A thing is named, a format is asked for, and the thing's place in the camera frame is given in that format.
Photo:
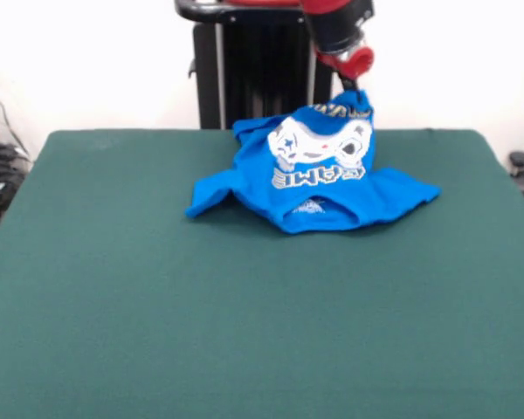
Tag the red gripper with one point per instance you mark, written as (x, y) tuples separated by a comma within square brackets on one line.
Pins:
[(353, 61)]

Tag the blue printed t-shirt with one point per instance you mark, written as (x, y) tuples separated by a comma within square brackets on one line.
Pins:
[(323, 183)]

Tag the dark green table cloth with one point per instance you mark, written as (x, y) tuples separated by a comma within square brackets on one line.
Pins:
[(157, 327)]

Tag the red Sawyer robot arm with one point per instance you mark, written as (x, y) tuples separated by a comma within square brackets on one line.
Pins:
[(332, 22)]

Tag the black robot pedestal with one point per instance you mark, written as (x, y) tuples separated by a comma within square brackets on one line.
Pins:
[(253, 78)]

